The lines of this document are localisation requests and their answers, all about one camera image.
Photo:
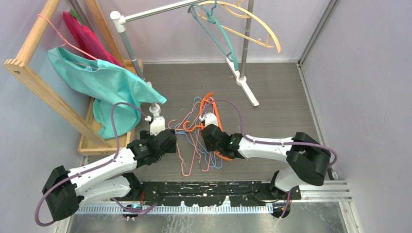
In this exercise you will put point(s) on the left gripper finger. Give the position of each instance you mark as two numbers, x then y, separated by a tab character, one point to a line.
144	135
173	147

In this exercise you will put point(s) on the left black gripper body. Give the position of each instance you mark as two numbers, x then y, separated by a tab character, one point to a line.
159	155

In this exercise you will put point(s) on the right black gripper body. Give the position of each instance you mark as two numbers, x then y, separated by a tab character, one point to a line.
219	149

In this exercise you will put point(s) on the orange plastic hanger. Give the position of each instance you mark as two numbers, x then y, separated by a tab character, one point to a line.
191	121
205	102

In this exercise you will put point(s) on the beige plastic hanger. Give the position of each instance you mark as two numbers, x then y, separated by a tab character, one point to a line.
257	22

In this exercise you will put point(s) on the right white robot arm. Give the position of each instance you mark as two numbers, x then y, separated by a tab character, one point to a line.
307	160

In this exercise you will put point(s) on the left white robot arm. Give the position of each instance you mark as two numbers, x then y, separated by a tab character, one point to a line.
65	191

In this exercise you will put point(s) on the metal clothes rack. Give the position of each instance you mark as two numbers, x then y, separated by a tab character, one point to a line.
237	68

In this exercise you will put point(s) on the teal shirt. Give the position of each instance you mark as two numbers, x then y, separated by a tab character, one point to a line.
116	90

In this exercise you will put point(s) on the magenta garment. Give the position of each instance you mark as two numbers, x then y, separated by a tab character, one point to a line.
87	40

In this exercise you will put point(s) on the wooden clothes rack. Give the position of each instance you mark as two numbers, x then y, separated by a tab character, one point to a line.
20	69

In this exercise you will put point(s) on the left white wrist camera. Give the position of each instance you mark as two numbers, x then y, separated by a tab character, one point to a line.
157	125

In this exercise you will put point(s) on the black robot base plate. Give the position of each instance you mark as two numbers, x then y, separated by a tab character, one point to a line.
221	197

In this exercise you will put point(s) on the pink wire hanger on rack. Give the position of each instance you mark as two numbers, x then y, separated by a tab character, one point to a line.
65	41

